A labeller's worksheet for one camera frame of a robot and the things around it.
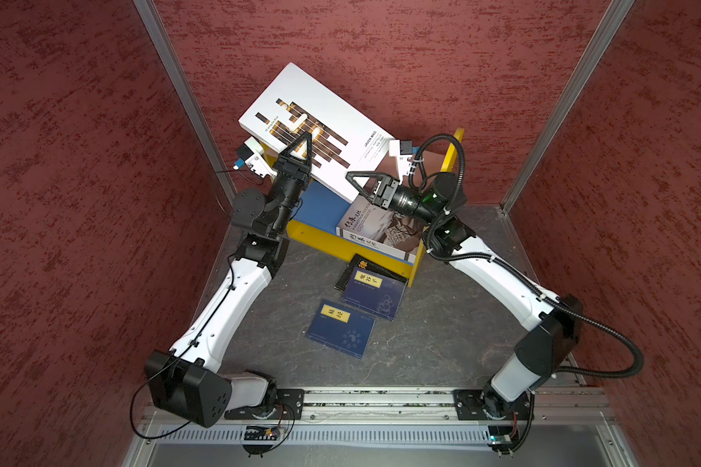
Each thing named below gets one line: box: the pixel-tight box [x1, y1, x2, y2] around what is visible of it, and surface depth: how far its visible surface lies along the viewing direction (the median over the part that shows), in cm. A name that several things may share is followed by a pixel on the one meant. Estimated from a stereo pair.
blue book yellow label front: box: [304, 299, 377, 360], surface depth 89 cm
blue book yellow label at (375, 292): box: [340, 266, 408, 323], surface depth 94 cm
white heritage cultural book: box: [335, 194, 427, 265], surface depth 91 cm
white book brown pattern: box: [238, 62, 396, 204], surface depth 58 cm
